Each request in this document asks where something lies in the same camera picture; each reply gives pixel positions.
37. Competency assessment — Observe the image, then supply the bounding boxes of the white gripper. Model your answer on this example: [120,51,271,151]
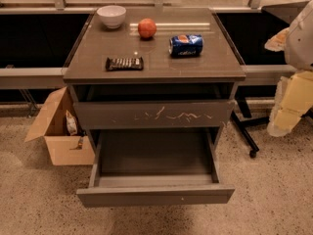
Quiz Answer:
[264,1,313,137]

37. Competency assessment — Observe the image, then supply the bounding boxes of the dark rxbar chocolate wrapper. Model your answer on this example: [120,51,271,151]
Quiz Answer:
[106,58,144,71]

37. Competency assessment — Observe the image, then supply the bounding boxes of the grey drawer cabinet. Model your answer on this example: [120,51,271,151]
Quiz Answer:
[62,6,247,209]

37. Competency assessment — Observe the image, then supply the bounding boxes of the closed scratched grey drawer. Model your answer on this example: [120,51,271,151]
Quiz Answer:
[73,100,235,129]

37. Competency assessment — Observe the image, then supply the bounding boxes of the open grey lower drawer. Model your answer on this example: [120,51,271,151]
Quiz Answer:
[77,128,235,208]

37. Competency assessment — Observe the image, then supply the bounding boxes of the dark side table top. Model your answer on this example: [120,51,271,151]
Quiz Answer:
[261,1,308,24]

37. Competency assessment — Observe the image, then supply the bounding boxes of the black rolling stand base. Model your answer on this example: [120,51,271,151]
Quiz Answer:
[230,96,313,159]

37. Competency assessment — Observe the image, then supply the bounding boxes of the blue pepsi can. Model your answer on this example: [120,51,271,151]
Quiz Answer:
[169,34,203,57]

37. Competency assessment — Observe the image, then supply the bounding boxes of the red apple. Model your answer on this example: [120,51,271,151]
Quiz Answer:
[138,19,157,38]

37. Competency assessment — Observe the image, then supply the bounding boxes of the white ceramic bowl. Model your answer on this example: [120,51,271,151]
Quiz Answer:
[97,5,126,28]

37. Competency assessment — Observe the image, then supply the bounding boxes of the white snack bag in box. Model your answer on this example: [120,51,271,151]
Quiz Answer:
[66,111,78,136]

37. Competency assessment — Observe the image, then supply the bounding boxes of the open cardboard box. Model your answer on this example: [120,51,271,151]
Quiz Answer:
[24,87,95,165]

